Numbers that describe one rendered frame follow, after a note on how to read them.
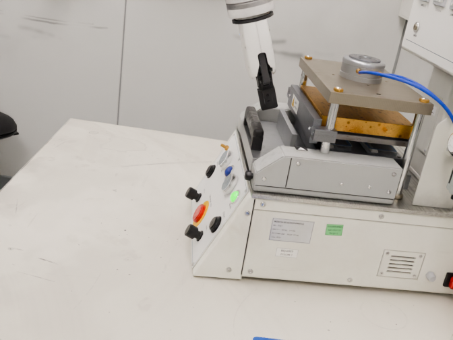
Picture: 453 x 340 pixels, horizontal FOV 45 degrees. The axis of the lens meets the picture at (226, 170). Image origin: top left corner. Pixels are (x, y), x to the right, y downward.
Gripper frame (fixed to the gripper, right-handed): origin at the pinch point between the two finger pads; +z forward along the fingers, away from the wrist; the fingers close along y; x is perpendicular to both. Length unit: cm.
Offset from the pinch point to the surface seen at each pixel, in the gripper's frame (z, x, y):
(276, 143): 8.4, -0.2, 2.3
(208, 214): 19.3, -15.9, 4.2
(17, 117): 30, -104, -150
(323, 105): 2.6, 9.6, 3.8
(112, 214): 18.7, -36.3, -3.8
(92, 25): -3, -58, -147
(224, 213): 15.8, -12.4, 12.0
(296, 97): 2.4, 6.0, -3.8
